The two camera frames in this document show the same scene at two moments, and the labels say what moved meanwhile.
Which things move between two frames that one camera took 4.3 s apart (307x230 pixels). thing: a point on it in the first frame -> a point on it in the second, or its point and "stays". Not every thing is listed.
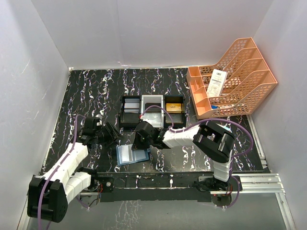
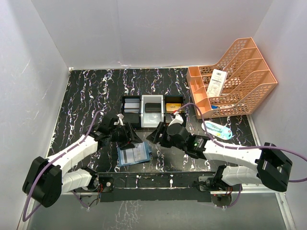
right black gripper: x=138 y=140 -> x=160 y=133
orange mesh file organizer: x=233 y=86 stays
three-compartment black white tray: x=163 y=111 stays
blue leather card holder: x=125 y=155 stays
